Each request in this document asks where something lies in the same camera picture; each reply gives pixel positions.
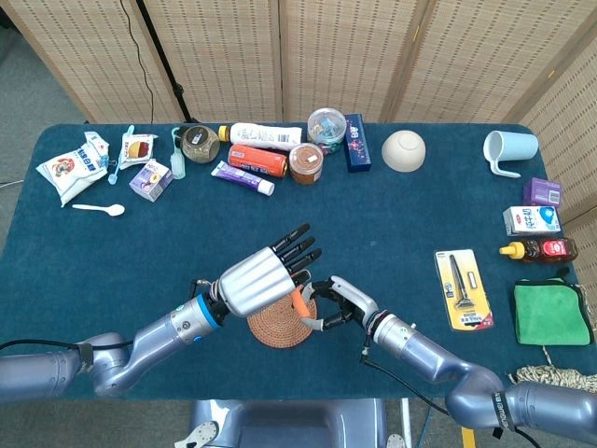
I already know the pale green bottle brush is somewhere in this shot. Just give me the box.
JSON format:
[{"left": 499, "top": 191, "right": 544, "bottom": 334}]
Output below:
[{"left": 170, "top": 126, "right": 187, "bottom": 180}]

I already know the small purple box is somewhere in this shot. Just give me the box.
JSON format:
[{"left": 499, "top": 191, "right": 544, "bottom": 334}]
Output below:
[{"left": 521, "top": 176, "right": 564, "bottom": 208}]

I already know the orange carrot-like stick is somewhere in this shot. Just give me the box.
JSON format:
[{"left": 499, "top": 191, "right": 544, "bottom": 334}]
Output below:
[{"left": 291, "top": 285, "right": 309, "bottom": 318}]

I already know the beige bowl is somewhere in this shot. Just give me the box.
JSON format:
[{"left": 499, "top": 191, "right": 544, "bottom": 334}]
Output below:
[{"left": 381, "top": 129, "right": 427, "bottom": 174}]

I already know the honey bottle yellow cap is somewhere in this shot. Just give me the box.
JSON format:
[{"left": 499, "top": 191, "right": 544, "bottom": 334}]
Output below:
[{"left": 498, "top": 236, "right": 579, "bottom": 265}]

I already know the white table leg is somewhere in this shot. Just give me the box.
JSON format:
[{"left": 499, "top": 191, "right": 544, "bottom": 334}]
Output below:
[{"left": 400, "top": 397, "right": 414, "bottom": 448}]

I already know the bamboo screen panel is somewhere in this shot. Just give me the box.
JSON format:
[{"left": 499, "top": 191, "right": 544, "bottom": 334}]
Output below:
[
  {"left": 278, "top": 0, "right": 437, "bottom": 123},
  {"left": 380, "top": 0, "right": 597, "bottom": 125},
  {"left": 137, "top": 0, "right": 285, "bottom": 125},
  {"left": 0, "top": 0, "right": 186, "bottom": 125},
  {"left": 503, "top": 27, "right": 597, "bottom": 290}
]

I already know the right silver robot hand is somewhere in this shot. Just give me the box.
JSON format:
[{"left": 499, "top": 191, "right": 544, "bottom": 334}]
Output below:
[{"left": 298, "top": 274, "right": 380, "bottom": 332}]

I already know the thin black cable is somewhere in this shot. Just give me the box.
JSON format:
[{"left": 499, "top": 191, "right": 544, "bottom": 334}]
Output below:
[{"left": 118, "top": 0, "right": 158, "bottom": 123}]

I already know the round woven rattan coaster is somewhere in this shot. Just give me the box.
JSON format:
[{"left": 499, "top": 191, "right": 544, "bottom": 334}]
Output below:
[{"left": 246, "top": 296, "right": 318, "bottom": 349}]

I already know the brown jar clear lid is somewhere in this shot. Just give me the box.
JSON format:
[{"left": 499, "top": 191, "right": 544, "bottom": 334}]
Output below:
[{"left": 288, "top": 143, "right": 325, "bottom": 186}]

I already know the purple drink carton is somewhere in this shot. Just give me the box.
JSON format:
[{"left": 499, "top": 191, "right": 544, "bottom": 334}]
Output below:
[{"left": 129, "top": 158, "right": 174, "bottom": 203}]

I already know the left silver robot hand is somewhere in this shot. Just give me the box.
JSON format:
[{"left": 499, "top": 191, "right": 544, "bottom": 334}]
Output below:
[{"left": 217, "top": 222, "right": 323, "bottom": 319}]

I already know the razor blister pack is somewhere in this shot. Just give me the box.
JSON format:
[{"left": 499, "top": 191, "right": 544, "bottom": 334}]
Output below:
[{"left": 434, "top": 248, "right": 495, "bottom": 332}]

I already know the black tripod pole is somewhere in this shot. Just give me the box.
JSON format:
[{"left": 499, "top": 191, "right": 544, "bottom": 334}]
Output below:
[{"left": 133, "top": 0, "right": 195, "bottom": 125}]

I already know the clear round box of clips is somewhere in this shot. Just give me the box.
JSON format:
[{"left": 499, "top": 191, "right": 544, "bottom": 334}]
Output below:
[{"left": 306, "top": 107, "right": 348, "bottom": 146}]

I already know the white snack bag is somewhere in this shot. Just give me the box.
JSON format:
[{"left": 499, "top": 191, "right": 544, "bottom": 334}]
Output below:
[{"left": 35, "top": 145, "right": 109, "bottom": 208}]

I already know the dark blue table cloth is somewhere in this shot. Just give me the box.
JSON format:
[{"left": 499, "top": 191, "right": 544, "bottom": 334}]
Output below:
[{"left": 0, "top": 121, "right": 597, "bottom": 402}]

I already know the white plastic spoon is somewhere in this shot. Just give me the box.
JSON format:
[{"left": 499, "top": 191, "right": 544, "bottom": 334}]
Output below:
[{"left": 71, "top": 203, "right": 126, "bottom": 217}]

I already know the light blue mug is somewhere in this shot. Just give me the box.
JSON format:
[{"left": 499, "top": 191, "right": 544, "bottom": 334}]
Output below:
[{"left": 482, "top": 130, "right": 540, "bottom": 179}]

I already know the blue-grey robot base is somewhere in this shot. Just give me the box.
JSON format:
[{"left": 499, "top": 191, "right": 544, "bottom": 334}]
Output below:
[{"left": 188, "top": 399, "right": 388, "bottom": 448}]

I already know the orange drink can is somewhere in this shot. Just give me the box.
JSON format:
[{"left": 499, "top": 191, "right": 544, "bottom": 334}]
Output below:
[{"left": 227, "top": 143, "right": 289, "bottom": 179}]

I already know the purple toothpaste tube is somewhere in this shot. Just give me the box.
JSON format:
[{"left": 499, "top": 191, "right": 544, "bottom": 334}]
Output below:
[{"left": 210, "top": 160, "right": 275, "bottom": 197}]

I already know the green cloth black trim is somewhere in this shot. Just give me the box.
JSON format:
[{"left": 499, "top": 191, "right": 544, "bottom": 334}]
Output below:
[{"left": 511, "top": 277, "right": 596, "bottom": 347}]

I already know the white blue milk carton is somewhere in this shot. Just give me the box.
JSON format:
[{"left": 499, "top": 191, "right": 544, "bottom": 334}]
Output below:
[{"left": 502, "top": 204, "right": 563, "bottom": 237}]

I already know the dark blue carton box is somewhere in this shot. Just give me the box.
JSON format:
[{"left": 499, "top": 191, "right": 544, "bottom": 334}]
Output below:
[{"left": 343, "top": 113, "right": 373, "bottom": 174}]

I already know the light blue toothbrush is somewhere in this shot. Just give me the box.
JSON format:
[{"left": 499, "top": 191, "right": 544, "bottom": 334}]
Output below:
[{"left": 107, "top": 124, "right": 135, "bottom": 186}]

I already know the dark round bowl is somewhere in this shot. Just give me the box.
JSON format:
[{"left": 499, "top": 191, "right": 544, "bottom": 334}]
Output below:
[{"left": 179, "top": 124, "right": 221, "bottom": 165}]

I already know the clear jelly cup packet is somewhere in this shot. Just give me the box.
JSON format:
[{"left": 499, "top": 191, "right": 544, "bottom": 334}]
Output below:
[{"left": 118, "top": 132, "right": 159, "bottom": 171}]

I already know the coiled beige rope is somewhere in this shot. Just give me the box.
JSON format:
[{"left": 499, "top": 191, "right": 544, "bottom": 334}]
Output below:
[{"left": 506, "top": 344, "right": 593, "bottom": 388}]

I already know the white bottle yellow cap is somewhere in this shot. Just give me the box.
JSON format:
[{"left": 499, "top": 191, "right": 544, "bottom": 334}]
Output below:
[{"left": 217, "top": 121, "right": 304, "bottom": 153}]

